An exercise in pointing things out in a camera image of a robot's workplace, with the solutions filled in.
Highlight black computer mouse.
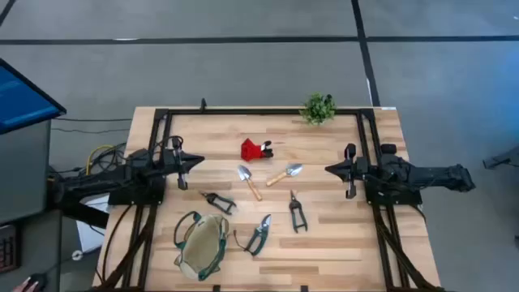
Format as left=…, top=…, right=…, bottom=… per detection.
left=24, top=272, right=49, bottom=292

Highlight black stand beam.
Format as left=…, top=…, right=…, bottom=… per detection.
left=59, top=198, right=110, bottom=229

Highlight black aluminium table frame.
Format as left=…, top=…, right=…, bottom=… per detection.
left=95, top=105, right=447, bottom=292

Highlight wooden-handled metal garden trowel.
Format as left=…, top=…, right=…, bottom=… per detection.
left=265, top=162, right=304, bottom=187
left=237, top=164, right=264, bottom=202

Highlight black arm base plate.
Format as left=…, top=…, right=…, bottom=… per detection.
left=107, top=178, right=166, bottom=206
left=363, top=174, right=423, bottom=207

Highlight small dark-handled garden snips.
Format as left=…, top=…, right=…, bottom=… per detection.
left=199, top=191, right=238, bottom=216

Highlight yellow cable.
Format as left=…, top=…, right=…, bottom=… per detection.
left=84, top=144, right=117, bottom=176

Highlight person's hand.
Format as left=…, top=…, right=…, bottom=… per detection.
left=11, top=277, right=41, bottom=292

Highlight black stand foot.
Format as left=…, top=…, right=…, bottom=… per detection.
left=482, top=145, right=519, bottom=170

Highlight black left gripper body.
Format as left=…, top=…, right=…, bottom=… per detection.
left=161, top=136, right=191, bottom=191

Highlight black computer keyboard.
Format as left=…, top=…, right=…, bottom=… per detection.
left=0, top=223, right=22, bottom=274

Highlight red garden tool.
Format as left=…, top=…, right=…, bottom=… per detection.
left=240, top=138, right=275, bottom=162

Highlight green pruner with strap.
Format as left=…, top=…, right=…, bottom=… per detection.
left=231, top=213, right=272, bottom=257

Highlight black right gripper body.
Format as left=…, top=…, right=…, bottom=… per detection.
left=343, top=142, right=371, bottom=200

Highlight grey cabinet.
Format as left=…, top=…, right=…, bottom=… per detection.
left=0, top=119, right=53, bottom=225

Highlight computer monitor with blue screen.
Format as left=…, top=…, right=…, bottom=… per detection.
left=0, top=58, right=67, bottom=135

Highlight beige and green gardening bag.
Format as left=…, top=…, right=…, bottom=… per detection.
left=173, top=210, right=230, bottom=282

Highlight small green potted plant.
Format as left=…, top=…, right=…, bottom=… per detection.
left=298, top=91, right=337, bottom=126

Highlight thin black floor cable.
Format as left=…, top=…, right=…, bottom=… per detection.
left=50, top=127, right=131, bottom=135

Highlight white paper sheet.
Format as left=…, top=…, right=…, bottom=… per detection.
left=75, top=193, right=111, bottom=254

